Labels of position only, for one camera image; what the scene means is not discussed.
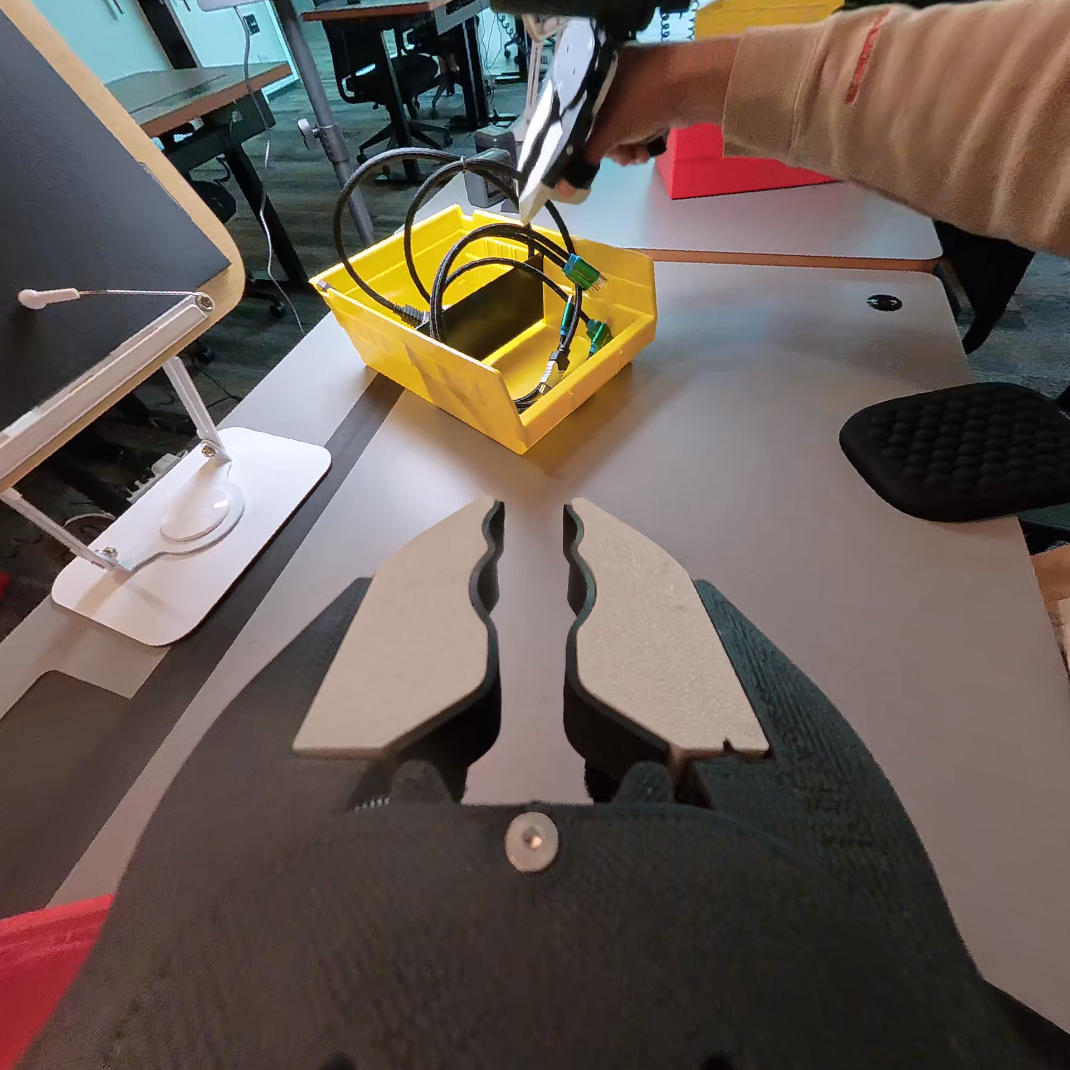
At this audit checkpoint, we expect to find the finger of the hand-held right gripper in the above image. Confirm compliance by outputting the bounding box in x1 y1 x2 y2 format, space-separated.
552 27 621 183
514 18 600 225

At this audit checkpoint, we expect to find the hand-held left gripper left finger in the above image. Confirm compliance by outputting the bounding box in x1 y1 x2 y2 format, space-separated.
291 495 506 791

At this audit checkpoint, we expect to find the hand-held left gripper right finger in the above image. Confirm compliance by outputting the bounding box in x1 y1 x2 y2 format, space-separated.
562 497 772 791

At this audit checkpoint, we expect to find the thin black switch cable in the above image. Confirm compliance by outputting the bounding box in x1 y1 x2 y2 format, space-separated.
333 146 578 337

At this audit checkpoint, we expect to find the yellow plastic bin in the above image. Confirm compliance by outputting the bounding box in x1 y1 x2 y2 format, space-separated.
309 203 659 456

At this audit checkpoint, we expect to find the person's right forearm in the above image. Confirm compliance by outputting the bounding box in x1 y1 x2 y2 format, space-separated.
721 0 1070 256

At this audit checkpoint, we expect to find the person's right hand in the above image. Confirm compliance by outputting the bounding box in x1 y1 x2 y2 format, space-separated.
575 37 743 193

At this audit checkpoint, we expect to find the small grey box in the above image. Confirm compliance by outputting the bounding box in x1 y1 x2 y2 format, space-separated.
464 125 523 210

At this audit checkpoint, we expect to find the yellow storage bin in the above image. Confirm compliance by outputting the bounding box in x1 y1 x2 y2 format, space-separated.
694 0 845 41

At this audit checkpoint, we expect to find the black office chair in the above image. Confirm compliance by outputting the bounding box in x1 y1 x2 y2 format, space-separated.
322 17 456 185

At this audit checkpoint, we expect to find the black bin divider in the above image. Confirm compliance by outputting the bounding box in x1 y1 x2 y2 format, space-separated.
439 255 548 364

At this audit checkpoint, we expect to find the wooden desk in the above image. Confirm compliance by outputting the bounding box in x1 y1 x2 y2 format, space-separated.
301 0 494 135
104 60 294 289

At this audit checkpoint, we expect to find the white power strip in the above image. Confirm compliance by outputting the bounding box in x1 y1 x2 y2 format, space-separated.
125 451 192 503

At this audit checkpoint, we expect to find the black chair armrest pad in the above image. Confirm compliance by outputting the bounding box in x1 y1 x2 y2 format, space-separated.
838 382 1070 523

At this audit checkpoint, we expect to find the person's beige hoodie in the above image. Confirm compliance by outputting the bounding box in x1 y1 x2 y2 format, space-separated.
1030 542 1070 680

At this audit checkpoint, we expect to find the black board with wooden rim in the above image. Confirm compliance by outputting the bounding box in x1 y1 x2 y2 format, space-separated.
0 0 246 494

